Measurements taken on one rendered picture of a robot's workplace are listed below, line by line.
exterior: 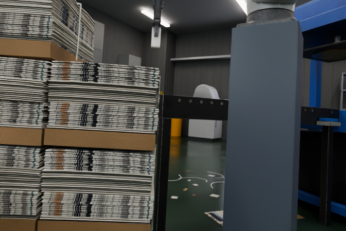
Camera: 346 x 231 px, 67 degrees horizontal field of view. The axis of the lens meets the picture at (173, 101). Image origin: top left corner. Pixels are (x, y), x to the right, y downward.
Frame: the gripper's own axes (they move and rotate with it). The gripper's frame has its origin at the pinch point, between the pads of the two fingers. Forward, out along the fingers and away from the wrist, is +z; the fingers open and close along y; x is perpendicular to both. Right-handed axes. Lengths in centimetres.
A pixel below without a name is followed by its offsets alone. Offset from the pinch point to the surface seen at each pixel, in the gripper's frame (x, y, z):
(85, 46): -25.9, -9.0, 2.6
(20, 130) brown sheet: -32.5, 18.9, 32.0
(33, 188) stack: -29, 18, 47
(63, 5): -27.4, 10.9, -4.1
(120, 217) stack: -6, 18, 53
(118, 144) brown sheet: -7.7, 18.8, 34.2
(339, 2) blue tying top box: 138, -104, -68
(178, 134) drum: 72, -695, 89
